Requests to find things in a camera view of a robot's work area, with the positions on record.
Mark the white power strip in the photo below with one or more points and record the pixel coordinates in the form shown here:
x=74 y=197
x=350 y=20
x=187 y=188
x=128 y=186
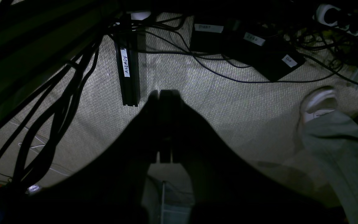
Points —
x=332 y=16

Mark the black foot pedal box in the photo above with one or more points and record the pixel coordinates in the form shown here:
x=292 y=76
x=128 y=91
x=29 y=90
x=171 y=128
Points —
x=254 y=45

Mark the white sneaker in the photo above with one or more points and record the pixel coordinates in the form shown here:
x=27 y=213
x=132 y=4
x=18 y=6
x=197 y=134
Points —
x=317 y=103

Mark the black aluminium extrusion bar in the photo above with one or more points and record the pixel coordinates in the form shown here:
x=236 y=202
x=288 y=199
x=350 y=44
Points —
x=127 y=58

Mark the grey trouser leg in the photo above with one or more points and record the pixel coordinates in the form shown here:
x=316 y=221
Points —
x=332 y=138

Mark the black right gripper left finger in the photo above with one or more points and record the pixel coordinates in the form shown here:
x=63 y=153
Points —
x=109 y=190

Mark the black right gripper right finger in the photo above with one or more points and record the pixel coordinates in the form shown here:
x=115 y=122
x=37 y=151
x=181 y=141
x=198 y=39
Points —
x=226 y=188

